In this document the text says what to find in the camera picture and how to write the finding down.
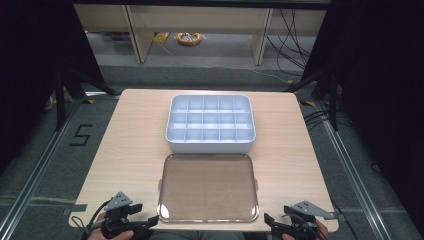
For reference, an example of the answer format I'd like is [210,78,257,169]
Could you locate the orange cable reel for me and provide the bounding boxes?
[175,31,204,47]

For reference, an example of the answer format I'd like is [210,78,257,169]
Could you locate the black metal stand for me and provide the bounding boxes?
[285,64,341,132]
[53,64,118,132]

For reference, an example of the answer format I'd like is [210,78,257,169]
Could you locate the bundle of black hanging cables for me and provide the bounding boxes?
[265,8,317,77]

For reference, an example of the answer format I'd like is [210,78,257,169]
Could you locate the transparent plastic box lid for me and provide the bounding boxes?
[156,153,260,224]

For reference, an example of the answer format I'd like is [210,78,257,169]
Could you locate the person's right hand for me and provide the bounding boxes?
[281,219,330,240]

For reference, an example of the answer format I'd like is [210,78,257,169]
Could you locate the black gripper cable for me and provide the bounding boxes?
[70,199,114,240]
[330,199,360,240]

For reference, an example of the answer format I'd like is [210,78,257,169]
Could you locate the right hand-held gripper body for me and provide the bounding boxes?
[279,199,336,240]

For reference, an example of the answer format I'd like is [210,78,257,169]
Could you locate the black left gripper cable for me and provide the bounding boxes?
[70,199,114,240]

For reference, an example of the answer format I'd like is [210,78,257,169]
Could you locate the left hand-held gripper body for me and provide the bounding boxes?
[100,191,145,240]

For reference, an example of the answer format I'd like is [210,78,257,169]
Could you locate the aluminium floor rail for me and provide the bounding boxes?
[0,90,118,240]
[314,99,392,240]

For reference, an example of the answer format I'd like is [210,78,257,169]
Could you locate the black floor cables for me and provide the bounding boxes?
[302,108,336,132]

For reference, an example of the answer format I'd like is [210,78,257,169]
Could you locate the person's left hand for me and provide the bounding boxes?
[87,211,135,240]

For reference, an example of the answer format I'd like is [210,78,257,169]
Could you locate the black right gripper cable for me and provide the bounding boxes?
[330,199,360,240]

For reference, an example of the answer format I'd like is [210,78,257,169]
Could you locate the yellow flat item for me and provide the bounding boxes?
[152,32,171,45]

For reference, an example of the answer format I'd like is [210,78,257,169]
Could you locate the white compartment storage box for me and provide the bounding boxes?
[165,94,257,155]

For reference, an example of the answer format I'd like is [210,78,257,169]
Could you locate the black curtain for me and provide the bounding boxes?
[0,0,106,176]
[299,0,424,231]

